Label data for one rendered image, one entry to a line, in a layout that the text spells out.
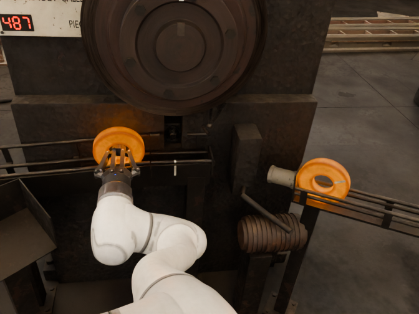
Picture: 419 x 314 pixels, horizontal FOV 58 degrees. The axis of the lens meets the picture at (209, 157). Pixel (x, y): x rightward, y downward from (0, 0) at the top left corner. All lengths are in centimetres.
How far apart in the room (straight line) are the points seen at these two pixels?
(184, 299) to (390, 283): 165
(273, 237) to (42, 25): 93
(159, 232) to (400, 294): 133
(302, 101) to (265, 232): 45
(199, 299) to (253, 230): 85
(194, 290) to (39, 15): 90
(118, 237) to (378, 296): 134
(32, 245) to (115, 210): 32
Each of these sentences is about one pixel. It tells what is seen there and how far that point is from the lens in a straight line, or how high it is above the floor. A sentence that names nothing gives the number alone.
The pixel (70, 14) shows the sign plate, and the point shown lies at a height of 112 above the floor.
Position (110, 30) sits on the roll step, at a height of 114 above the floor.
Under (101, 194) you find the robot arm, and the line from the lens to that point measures 99.
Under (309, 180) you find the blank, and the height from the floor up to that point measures 70.
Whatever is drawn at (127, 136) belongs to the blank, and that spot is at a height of 81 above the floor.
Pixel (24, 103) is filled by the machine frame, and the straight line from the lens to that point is 124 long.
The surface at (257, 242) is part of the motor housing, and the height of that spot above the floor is 49.
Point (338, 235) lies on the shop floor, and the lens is 210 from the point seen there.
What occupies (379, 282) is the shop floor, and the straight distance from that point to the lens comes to 199.
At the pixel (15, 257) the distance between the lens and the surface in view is 114.
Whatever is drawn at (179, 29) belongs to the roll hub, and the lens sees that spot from 90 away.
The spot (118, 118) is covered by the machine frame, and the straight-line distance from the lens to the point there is 122.
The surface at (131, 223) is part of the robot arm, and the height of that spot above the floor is 78.
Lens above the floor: 143
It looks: 36 degrees down
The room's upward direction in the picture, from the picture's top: 5 degrees clockwise
